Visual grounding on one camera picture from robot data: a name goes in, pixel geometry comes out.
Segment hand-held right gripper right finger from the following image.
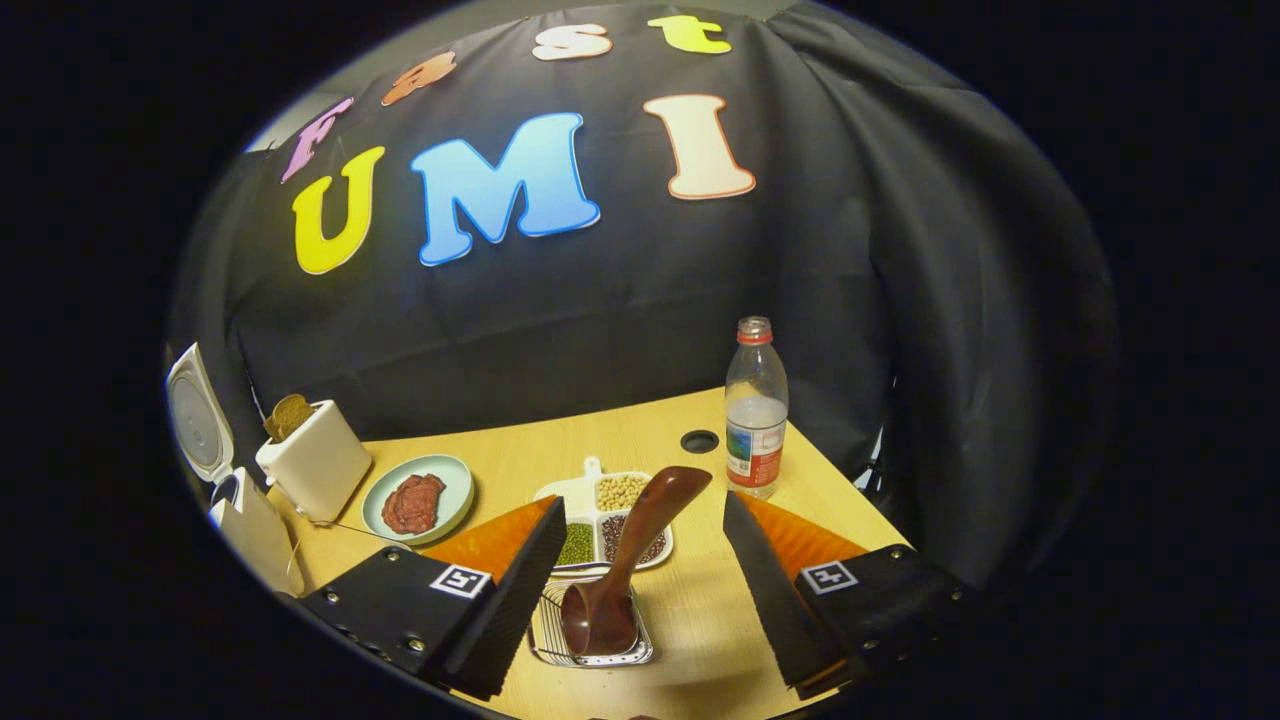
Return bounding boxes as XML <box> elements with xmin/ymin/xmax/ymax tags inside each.
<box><xmin>722</xmin><ymin>490</ymin><xmax>966</xmax><ymax>701</ymax></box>

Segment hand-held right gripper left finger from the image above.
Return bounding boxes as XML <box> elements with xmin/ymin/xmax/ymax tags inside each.
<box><xmin>300</xmin><ymin>495</ymin><xmax>568</xmax><ymax>701</ymax></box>

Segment metal wire chopstick holder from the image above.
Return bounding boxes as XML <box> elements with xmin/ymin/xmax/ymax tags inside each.
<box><xmin>528</xmin><ymin>565</ymin><xmax>656</xmax><ymax>669</ymax></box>

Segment brown wooden spoon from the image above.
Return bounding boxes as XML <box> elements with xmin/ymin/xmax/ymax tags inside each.
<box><xmin>560</xmin><ymin>466</ymin><xmax>713</xmax><ymax>657</ymax></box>

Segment white rice cooker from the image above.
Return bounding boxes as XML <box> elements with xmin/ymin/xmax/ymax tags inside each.
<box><xmin>165</xmin><ymin>343</ymin><xmax>306</xmax><ymax>598</ymax></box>

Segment dark red beans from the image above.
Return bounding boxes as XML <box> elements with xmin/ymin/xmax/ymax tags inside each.
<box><xmin>602</xmin><ymin>515</ymin><xmax>668</xmax><ymax>563</ymax></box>

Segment white divided dish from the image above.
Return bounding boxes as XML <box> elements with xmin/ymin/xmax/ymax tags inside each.
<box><xmin>533</xmin><ymin>457</ymin><xmax>674</xmax><ymax>576</ymax></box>

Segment pale green plate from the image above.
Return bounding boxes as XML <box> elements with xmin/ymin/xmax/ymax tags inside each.
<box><xmin>361</xmin><ymin>454</ymin><xmax>476</xmax><ymax>546</ymax></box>

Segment brown meat slice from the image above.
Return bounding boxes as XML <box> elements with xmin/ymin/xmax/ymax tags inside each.
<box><xmin>382</xmin><ymin>480</ymin><xmax>421</xmax><ymax>534</ymax></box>
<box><xmin>410</xmin><ymin>474</ymin><xmax>446</xmax><ymax>529</ymax></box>

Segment yellow soybeans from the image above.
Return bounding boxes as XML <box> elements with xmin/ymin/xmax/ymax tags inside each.
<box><xmin>597</xmin><ymin>475</ymin><xmax>651</xmax><ymax>511</ymax></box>

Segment clear plastic water bottle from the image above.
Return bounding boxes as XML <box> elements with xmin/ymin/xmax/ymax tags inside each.
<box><xmin>725</xmin><ymin>316</ymin><xmax>790</xmax><ymax>499</ymax></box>

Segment white toaster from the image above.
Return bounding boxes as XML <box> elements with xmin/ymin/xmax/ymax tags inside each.
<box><xmin>256</xmin><ymin>400</ymin><xmax>373</xmax><ymax>524</ymax></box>

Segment brown toast slice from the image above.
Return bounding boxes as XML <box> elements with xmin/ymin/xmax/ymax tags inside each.
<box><xmin>264</xmin><ymin>394</ymin><xmax>317</xmax><ymax>443</ymax></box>

